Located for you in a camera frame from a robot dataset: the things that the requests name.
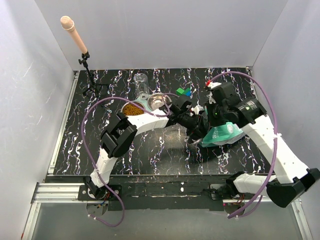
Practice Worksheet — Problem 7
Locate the metal food scoop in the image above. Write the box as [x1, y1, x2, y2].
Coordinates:
[186, 136, 203, 146]

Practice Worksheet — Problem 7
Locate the clear water bottle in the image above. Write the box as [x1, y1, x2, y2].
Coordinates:
[133, 73, 150, 100]

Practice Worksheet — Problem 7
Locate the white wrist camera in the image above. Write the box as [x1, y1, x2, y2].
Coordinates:
[205, 80, 221, 104]
[190, 105, 205, 116]

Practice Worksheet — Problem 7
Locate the pink microphone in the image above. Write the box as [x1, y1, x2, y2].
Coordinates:
[60, 15, 88, 54]

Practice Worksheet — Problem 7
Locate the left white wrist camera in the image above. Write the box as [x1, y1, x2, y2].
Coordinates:
[190, 105, 205, 116]

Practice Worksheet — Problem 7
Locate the green pet food bag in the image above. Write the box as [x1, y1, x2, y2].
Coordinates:
[198, 122, 246, 148]

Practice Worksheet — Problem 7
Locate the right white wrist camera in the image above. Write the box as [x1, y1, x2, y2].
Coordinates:
[205, 80, 221, 104]

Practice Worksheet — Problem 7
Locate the black microphone tripod stand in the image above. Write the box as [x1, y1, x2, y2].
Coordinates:
[78, 51, 110, 101]

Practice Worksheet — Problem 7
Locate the mint double pet bowl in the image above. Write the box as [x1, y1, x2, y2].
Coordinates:
[120, 92, 172, 116]

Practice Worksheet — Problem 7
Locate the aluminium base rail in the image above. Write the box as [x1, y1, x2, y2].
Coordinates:
[22, 183, 313, 240]

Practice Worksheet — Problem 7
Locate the black mounting plate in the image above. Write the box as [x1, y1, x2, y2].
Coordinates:
[77, 174, 253, 212]

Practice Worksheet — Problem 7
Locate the green toy block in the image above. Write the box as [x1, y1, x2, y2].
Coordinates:
[175, 87, 185, 96]

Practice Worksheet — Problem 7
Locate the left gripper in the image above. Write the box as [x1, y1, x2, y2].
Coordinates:
[177, 112, 210, 144]

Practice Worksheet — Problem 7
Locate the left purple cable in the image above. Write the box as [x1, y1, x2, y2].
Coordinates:
[81, 92, 173, 228]

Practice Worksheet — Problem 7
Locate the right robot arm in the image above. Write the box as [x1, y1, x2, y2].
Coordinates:
[205, 81, 320, 208]

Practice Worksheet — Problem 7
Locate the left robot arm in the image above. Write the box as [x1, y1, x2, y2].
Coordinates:
[83, 95, 209, 200]

